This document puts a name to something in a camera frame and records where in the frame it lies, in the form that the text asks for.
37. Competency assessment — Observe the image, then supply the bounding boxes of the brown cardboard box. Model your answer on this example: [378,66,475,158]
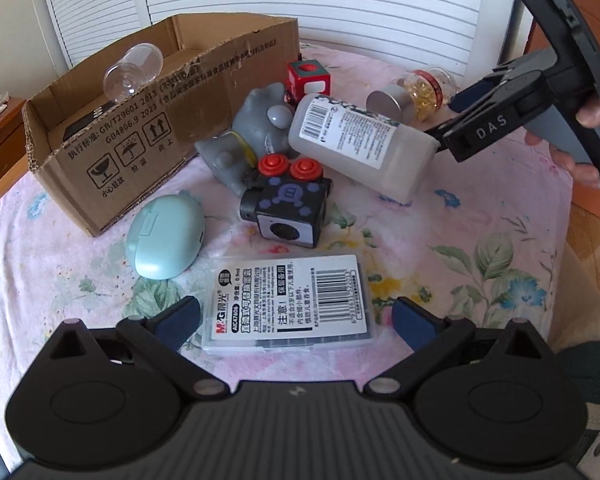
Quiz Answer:
[22,14,301,237]

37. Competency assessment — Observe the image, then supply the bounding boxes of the person's right hand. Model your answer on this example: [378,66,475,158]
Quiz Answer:
[525,101,600,191]

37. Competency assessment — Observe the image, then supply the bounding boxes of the clear plastic jar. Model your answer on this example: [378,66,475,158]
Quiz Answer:
[103,44,163,101]

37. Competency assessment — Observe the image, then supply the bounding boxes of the pink floral sheet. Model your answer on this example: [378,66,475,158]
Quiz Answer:
[0,42,576,411]

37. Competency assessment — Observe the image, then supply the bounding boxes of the grey cat figurine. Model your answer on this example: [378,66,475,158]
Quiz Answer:
[195,82,299,204]

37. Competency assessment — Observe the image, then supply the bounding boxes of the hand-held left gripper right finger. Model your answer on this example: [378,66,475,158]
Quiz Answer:
[362,296,556,402]

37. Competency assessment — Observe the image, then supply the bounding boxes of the dark green cloth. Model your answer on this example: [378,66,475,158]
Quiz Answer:
[550,340,600,411]

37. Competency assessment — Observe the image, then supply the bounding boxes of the clear plastic case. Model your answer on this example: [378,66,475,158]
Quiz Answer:
[204,254,381,356]

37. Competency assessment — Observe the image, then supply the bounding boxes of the silver-lidded jar of gold pins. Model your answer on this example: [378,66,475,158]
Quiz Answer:
[366,66,458,122]

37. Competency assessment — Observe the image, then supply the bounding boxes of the white plastic bottle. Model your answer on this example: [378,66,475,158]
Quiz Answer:
[287,92,438,206]

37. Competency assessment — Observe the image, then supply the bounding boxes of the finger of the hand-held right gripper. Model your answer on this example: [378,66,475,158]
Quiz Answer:
[424,114,463,153]
[450,76,511,113]

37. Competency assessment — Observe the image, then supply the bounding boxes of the black cube toy red buttons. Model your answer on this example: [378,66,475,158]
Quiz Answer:
[240,154,331,250]

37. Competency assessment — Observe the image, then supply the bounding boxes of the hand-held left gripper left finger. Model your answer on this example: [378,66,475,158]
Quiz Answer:
[47,296,228,402]

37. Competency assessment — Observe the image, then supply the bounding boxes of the teal rounded device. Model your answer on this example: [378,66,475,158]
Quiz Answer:
[126,191,206,279]

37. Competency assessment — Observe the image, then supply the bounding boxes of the black flat device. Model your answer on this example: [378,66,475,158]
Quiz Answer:
[62,102,112,141]

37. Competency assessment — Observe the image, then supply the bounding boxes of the wooden nightstand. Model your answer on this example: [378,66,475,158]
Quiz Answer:
[0,97,29,201]

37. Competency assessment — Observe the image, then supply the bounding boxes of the narrow white louvered door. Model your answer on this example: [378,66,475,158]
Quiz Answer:
[35,0,142,69]

